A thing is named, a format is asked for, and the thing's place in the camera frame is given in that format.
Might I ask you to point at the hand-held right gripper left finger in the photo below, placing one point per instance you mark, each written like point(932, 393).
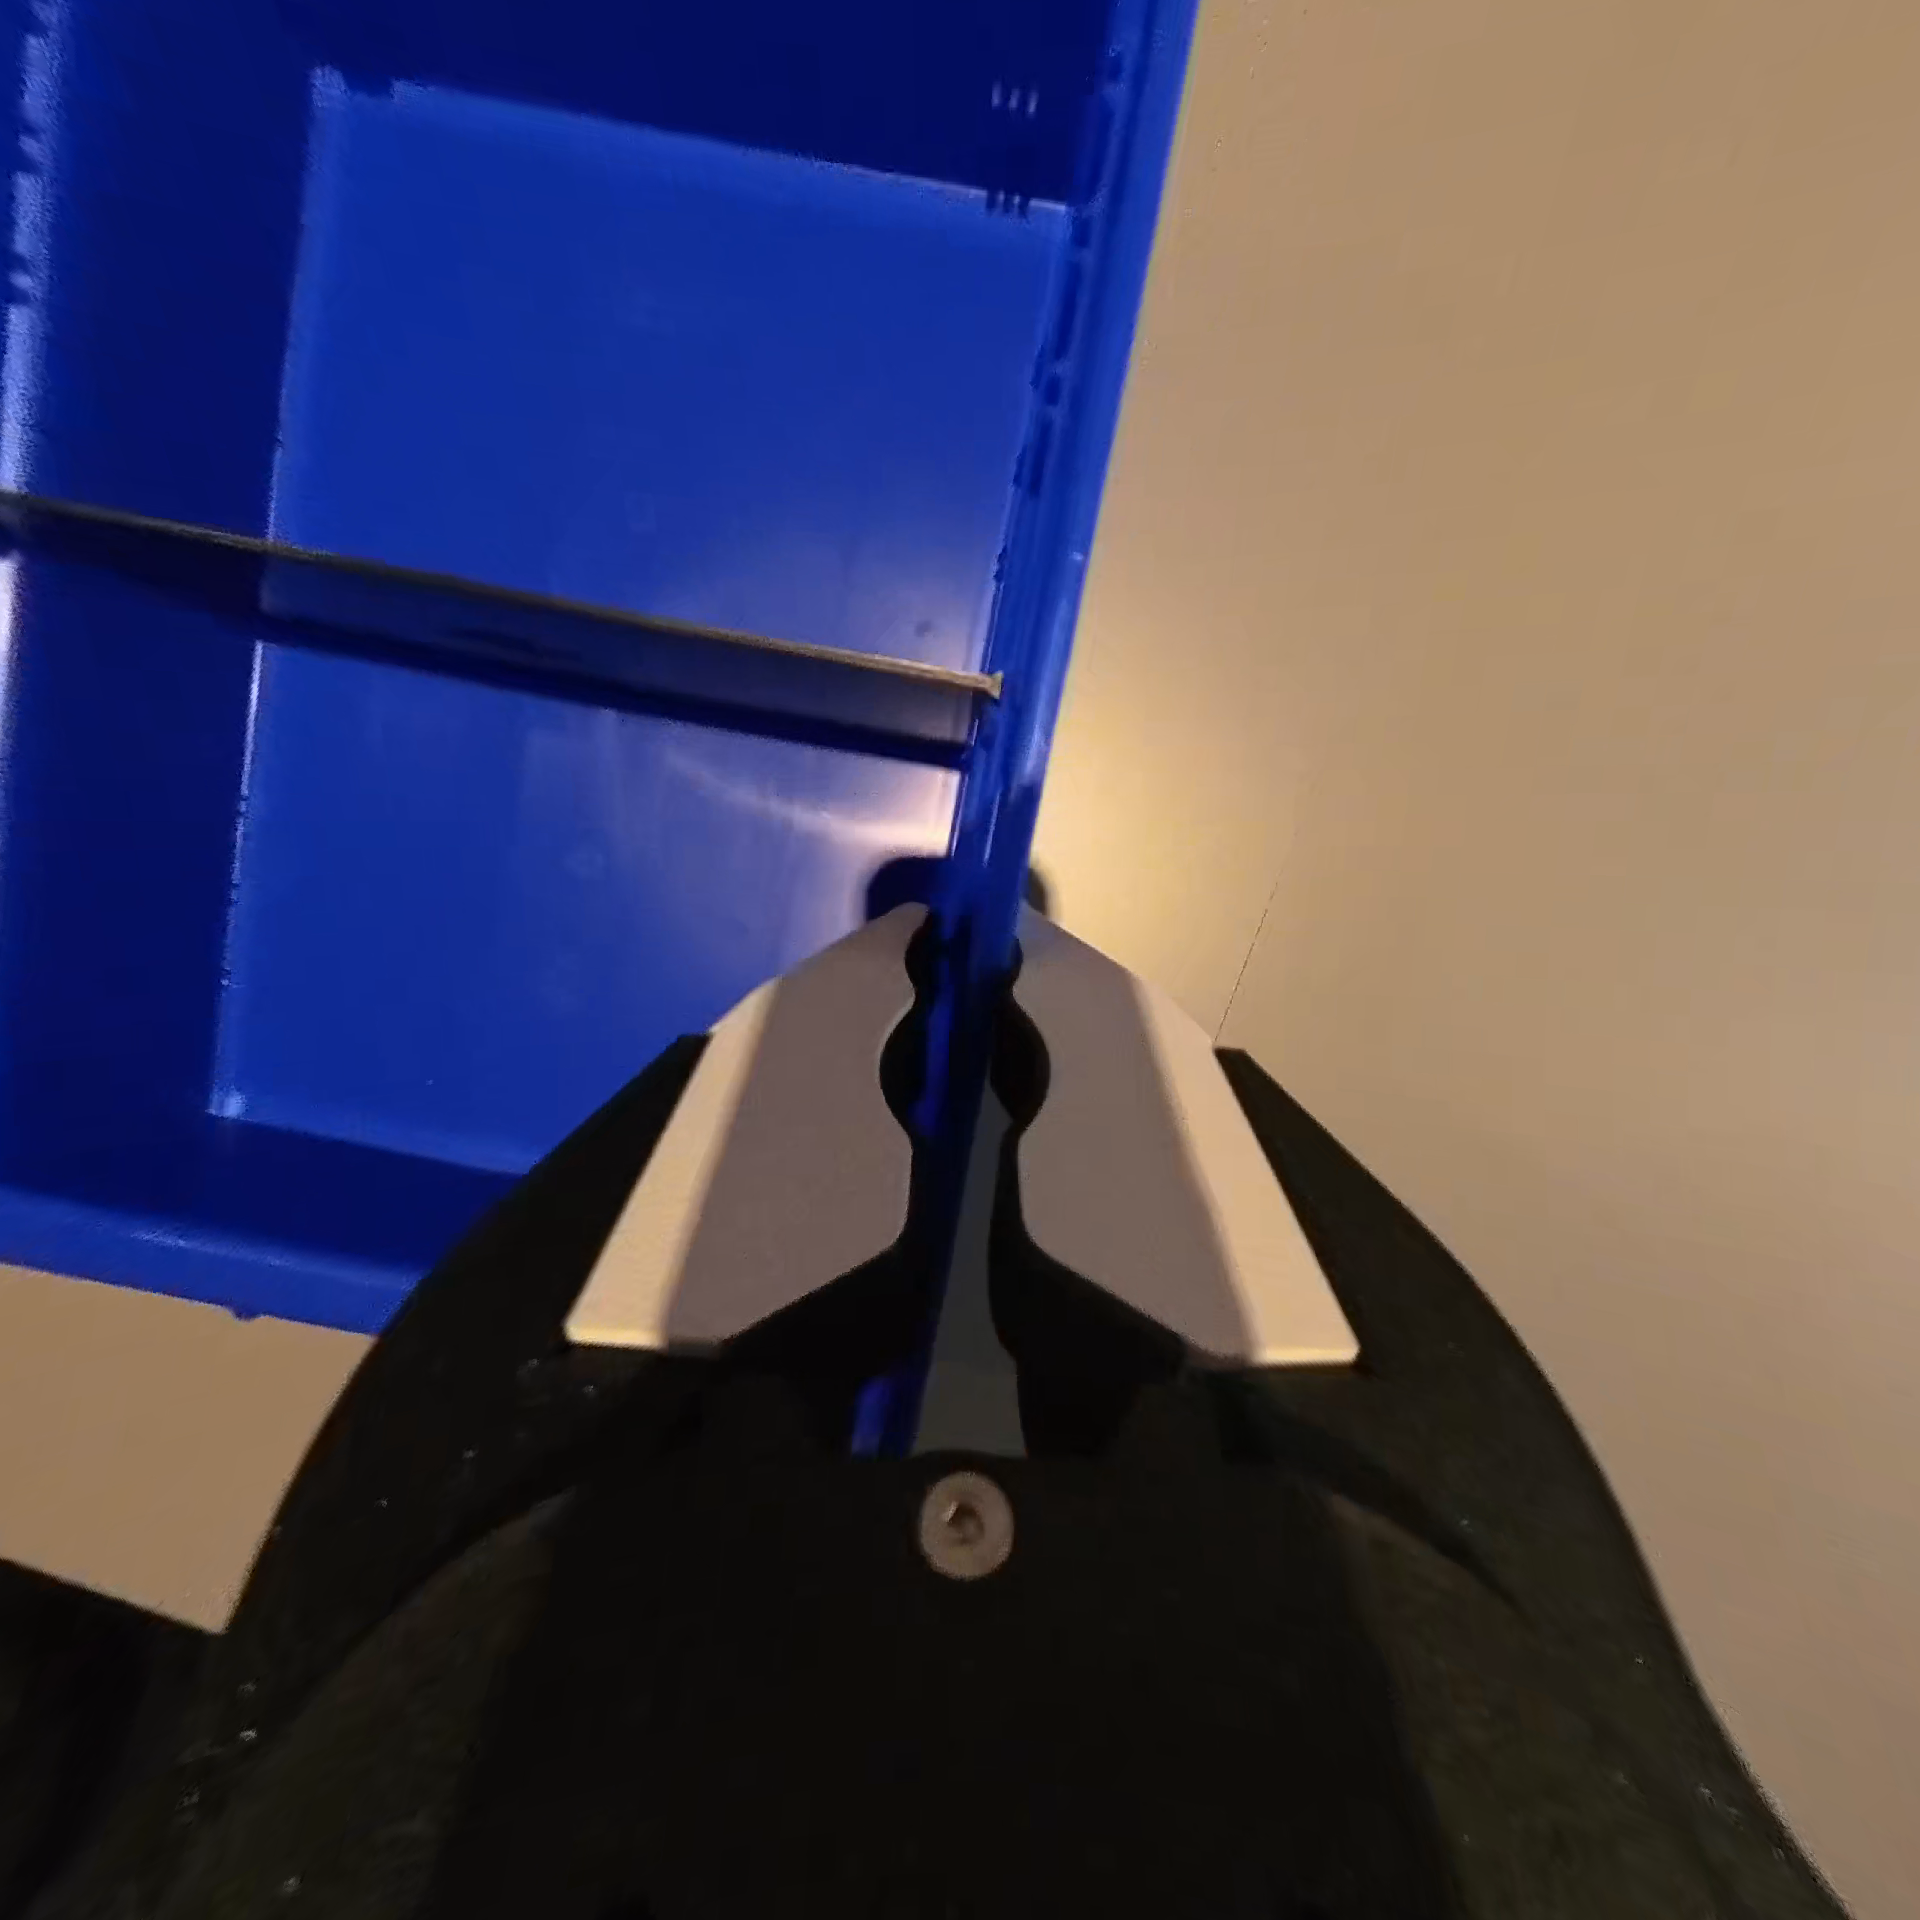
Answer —
point(777, 1156)

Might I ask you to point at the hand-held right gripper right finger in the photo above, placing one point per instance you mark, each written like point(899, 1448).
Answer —
point(1161, 1185)

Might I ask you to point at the blue plastic bin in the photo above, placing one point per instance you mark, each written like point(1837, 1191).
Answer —
point(632, 388)

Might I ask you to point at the dark metal bin divider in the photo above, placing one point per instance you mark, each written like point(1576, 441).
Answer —
point(605, 635)

